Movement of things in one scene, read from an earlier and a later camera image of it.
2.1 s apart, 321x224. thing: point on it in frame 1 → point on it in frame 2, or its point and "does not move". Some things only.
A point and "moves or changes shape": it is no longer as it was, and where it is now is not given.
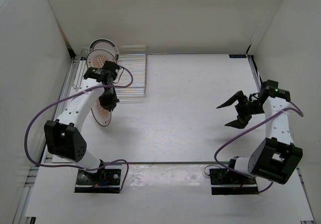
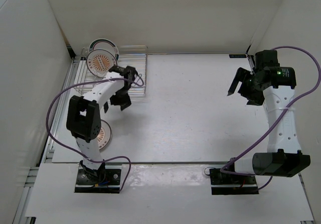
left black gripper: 111,102 → 124,102
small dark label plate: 237,56 does not move
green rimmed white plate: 105,44 does not move
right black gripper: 242,119 → 243,75
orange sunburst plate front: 102,116 moves or changes shape
